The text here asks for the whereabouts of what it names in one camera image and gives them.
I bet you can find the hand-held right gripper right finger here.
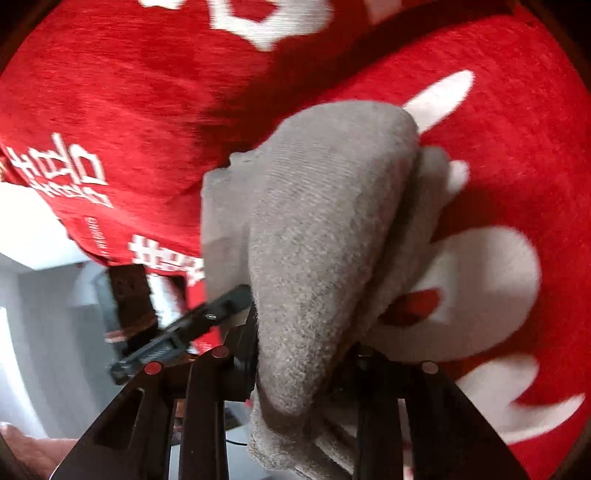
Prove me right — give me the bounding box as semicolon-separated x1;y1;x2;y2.
342;345;528;480

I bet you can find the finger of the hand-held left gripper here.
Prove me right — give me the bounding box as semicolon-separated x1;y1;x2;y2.
108;283;253;385

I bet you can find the red pillow with white characters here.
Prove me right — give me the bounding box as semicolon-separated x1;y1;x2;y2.
0;0;416;289

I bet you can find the grey knitted sweater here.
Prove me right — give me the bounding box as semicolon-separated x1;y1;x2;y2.
199;100;453;480

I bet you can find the person's left forearm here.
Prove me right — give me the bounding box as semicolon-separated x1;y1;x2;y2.
0;422;80;480

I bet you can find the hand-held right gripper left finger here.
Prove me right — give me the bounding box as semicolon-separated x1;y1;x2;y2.
51;305;259;480

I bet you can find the red blanket with white print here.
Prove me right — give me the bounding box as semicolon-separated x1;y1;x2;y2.
185;0;591;480

